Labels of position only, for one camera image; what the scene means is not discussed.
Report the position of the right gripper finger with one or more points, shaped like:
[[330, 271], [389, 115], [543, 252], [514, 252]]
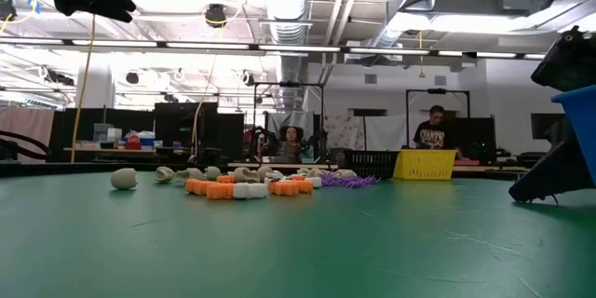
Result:
[[549, 177]]

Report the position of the blue plastic basket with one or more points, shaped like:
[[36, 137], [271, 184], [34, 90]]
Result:
[[584, 116]]

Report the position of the purple plastic spider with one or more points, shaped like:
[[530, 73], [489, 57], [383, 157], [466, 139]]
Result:
[[330, 180], [350, 181], [370, 179]]

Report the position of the beige plastic skull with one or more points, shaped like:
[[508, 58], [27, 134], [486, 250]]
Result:
[[303, 171], [246, 175], [124, 179], [188, 174], [347, 173], [318, 172], [265, 171], [164, 174], [212, 172]]

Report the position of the small black monitor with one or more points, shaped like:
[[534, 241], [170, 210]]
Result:
[[547, 125]]

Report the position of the large black monitor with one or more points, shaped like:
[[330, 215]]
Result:
[[470, 137]]

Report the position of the person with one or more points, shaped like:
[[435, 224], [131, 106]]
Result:
[[432, 137], [291, 146]]

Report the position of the yellow plastic basket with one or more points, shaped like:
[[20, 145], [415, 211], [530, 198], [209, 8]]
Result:
[[423, 165]]

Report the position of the long ceiling light strip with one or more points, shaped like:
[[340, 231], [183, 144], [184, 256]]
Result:
[[209, 45]]

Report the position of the pink curtain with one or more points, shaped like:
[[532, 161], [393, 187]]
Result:
[[28, 123]]

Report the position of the red container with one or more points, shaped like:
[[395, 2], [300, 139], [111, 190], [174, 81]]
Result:
[[134, 142]]

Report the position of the wooden workbench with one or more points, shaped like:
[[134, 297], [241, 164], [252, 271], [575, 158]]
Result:
[[112, 150]]

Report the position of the black plastic basket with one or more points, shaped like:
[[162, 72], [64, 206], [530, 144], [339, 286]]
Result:
[[370, 164]]

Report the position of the white patterned sheet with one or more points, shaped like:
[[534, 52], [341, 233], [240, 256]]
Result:
[[344, 132]]

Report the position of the orange pumpkin toy figure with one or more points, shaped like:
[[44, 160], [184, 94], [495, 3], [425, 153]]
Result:
[[220, 191], [306, 186], [198, 186], [226, 178], [284, 188], [297, 177]]

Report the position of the grey tarp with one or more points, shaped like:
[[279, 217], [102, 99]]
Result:
[[279, 121]]

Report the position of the green table mat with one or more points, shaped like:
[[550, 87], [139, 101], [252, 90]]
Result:
[[279, 251]]

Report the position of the rectangular metal air duct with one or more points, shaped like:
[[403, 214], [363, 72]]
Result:
[[489, 4]]

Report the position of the black ceiling dome camera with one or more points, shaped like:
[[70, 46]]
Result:
[[215, 15]]

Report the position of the black metal gantry frame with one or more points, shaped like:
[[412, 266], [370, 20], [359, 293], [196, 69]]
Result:
[[437, 90], [288, 85]]

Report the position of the black partition wall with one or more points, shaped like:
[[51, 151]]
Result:
[[186, 125]]

